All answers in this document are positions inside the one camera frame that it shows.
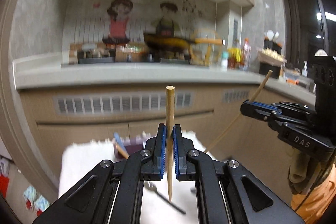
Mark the yellow jar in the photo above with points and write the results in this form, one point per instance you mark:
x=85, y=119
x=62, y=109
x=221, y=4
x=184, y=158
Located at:
x=235, y=58

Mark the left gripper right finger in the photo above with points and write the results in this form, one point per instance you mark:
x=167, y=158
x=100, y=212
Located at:
x=226, y=191

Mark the black utensil cup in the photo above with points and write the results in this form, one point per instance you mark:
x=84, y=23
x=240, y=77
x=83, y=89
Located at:
x=270, y=41

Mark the wooden chopstick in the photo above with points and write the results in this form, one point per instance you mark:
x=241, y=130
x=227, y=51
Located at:
x=170, y=110
x=228, y=128

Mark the black yellow wok pan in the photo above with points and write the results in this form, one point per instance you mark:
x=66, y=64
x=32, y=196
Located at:
x=175, y=44

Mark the condiment bottle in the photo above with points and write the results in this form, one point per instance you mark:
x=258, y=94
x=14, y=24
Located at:
x=246, y=54

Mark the blue plastic spoon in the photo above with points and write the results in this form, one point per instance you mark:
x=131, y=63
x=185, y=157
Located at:
x=118, y=139

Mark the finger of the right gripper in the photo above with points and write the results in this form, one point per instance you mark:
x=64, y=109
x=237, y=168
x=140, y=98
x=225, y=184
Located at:
x=265, y=111

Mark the purple utensil holder box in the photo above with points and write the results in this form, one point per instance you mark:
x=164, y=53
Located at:
x=130, y=145

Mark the gas stove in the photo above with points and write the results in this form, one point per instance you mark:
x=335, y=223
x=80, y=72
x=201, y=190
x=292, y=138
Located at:
x=101, y=53

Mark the red box on floor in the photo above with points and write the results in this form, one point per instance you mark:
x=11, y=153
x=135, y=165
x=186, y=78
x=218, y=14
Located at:
x=4, y=183

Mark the black pot with basket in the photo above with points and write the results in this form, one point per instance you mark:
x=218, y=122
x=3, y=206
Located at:
x=270, y=60

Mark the wooden spoon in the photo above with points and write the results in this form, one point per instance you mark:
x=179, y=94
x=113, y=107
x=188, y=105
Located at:
x=121, y=151

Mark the long grey vent grille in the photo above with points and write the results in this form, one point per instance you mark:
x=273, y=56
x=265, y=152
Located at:
x=109, y=103

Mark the cartoon wall sticker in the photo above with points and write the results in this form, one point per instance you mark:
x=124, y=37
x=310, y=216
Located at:
x=87, y=21

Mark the grey kitchen countertop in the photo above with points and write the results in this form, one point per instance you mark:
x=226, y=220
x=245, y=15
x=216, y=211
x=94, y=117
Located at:
x=47, y=70

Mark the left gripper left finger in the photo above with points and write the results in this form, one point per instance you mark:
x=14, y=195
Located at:
x=112, y=191

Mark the metal spoon black handle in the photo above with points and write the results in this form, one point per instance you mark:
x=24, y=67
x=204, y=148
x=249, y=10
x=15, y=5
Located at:
x=150, y=186

